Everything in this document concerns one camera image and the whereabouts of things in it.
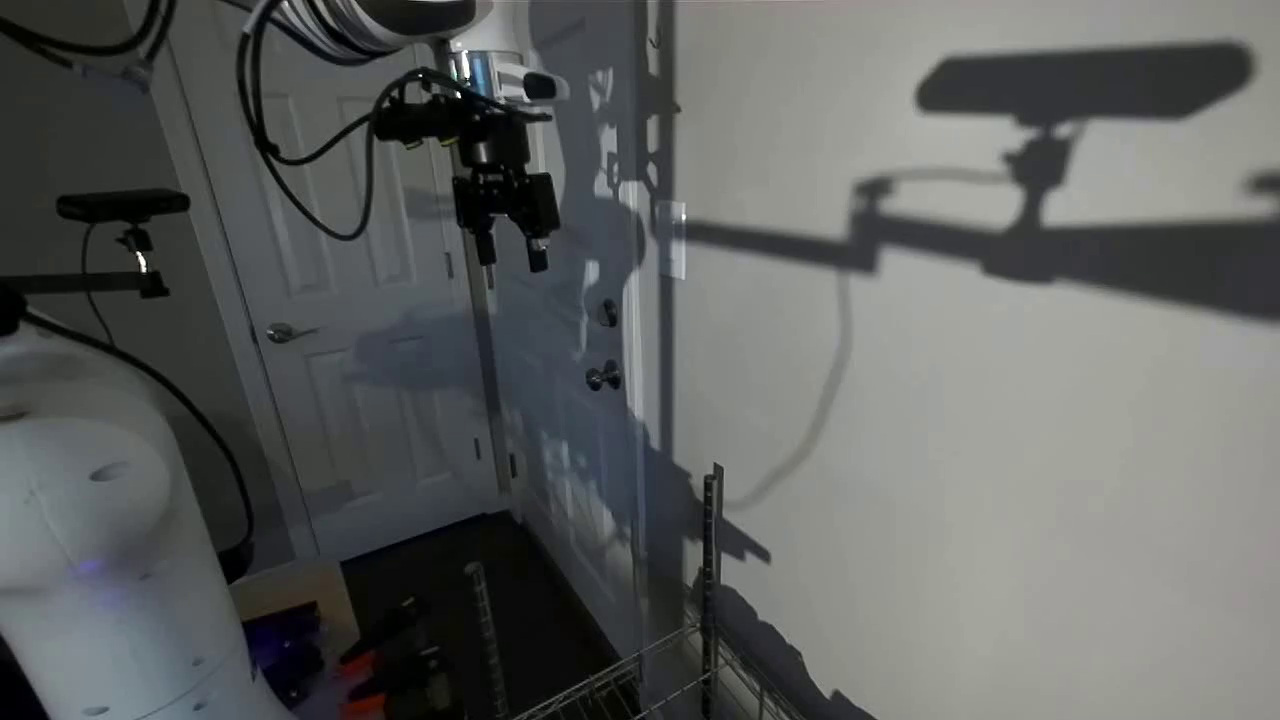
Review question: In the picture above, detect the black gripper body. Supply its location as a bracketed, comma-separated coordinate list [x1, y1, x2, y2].
[454, 114, 562, 238]

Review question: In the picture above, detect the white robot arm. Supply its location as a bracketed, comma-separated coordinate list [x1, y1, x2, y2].
[0, 290, 292, 720]

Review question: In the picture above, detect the round deadbolt lock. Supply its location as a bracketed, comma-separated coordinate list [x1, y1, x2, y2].
[602, 300, 620, 327]

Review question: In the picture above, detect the white front door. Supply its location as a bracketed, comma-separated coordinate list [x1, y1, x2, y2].
[492, 0, 646, 650]

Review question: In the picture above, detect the white interior panel door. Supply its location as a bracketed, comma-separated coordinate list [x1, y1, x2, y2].
[173, 0, 502, 559]

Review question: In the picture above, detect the round door knob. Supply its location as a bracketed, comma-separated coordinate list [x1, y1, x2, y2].
[585, 361, 625, 393]

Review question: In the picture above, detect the cardboard box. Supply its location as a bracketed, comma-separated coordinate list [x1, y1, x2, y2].
[233, 559, 361, 710]

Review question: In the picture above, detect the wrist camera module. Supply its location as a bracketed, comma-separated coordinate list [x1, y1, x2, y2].
[372, 72, 570, 143]

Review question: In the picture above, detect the white wall light switch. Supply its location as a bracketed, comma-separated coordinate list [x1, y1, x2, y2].
[663, 199, 687, 278]

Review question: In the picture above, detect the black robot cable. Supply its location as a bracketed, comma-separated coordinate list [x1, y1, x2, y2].
[238, 0, 463, 246]

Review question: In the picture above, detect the black stereo camera on stand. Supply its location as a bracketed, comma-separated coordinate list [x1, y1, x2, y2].
[6, 188, 191, 300]

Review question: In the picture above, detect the metal wire shoe rack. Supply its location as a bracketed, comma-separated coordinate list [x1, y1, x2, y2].
[513, 460, 855, 720]

